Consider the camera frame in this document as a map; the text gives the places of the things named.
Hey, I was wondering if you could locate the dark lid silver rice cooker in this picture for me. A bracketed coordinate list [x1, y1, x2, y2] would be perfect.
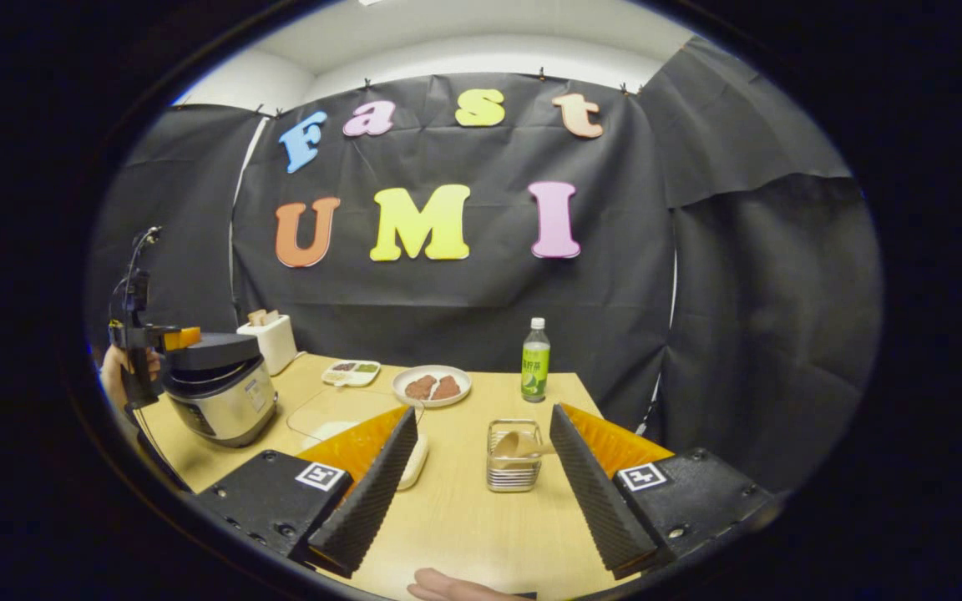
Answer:
[162, 332, 279, 448]

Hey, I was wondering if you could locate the white divided bean dish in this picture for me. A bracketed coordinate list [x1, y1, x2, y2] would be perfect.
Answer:
[322, 359, 382, 388]

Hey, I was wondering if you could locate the green tea bottle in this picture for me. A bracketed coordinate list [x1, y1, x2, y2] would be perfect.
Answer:
[520, 317, 551, 403]

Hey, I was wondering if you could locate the white round plate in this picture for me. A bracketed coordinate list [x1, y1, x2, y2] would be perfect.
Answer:
[392, 365, 473, 408]

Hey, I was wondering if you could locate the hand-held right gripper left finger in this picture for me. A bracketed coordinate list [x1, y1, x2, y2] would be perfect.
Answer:
[195, 407, 419, 579]

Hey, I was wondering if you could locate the clear box of rice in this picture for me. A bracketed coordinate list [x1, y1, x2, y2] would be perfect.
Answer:
[286, 386, 430, 492]

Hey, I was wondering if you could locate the black backdrop cloth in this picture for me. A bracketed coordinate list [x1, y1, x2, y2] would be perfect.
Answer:
[89, 38, 883, 493]

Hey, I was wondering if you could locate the white toaster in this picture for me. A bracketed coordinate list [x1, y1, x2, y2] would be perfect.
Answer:
[236, 313, 299, 377]

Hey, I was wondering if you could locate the wooden spoon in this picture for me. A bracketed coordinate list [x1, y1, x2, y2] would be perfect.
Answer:
[494, 430, 557, 470]

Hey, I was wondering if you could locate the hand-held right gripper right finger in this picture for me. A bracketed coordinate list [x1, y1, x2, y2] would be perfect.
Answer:
[549, 403, 782, 581]

